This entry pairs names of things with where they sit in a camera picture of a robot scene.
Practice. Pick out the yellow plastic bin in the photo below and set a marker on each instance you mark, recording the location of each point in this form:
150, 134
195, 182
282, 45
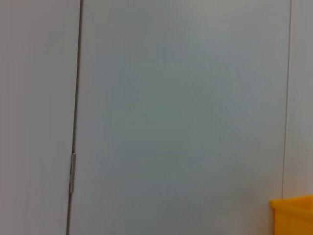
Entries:
293, 215

